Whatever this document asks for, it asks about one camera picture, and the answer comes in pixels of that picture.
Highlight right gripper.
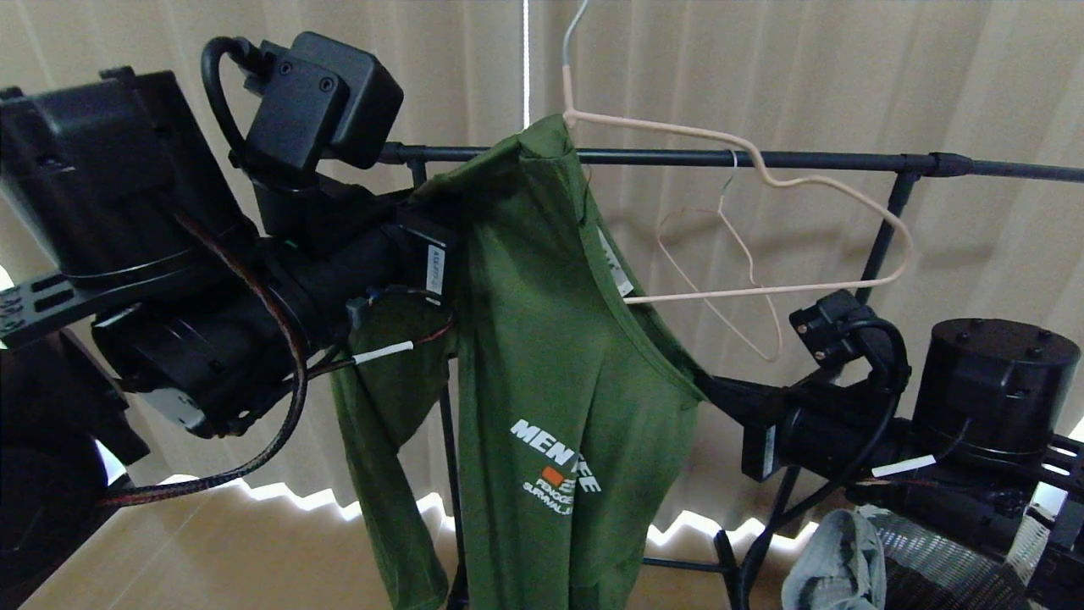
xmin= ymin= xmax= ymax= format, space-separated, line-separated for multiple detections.
xmin=741 ymin=380 xmax=926 ymax=484

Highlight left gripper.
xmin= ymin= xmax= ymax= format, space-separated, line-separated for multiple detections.
xmin=93 ymin=203 xmax=464 ymax=439

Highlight pink clothes hanger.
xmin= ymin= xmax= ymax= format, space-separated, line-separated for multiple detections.
xmin=561 ymin=0 xmax=915 ymax=306
xmin=656 ymin=150 xmax=784 ymax=363

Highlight green long-sleeved shirt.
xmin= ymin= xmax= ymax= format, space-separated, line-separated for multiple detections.
xmin=330 ymin=114 xmax=709 ymax=610

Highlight white laundry basket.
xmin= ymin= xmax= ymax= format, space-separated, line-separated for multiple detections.
xmin=860 ymin=504 xmax=1084 ymax=610

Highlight black clothes rack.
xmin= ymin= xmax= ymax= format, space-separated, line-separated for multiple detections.
xmin=373 ymin=142 xmax=1084 ymax=610

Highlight pale blue garment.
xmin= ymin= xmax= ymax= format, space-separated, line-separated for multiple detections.
xmin=781 ymin=508 xmax=888 ymax=610

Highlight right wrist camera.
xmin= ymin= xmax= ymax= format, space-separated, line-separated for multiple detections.
xmin=789 ymin=290 xmax=892 ymax=378

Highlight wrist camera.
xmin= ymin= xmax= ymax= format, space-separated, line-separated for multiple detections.
xmin=244 ymin=32 xmax=405 ymax=179
xmin=789 ymin=290 xmax=892 ymax=378

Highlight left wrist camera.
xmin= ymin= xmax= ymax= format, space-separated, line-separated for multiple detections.
xmin=244 ymin=32 xmax=405 ymax=179

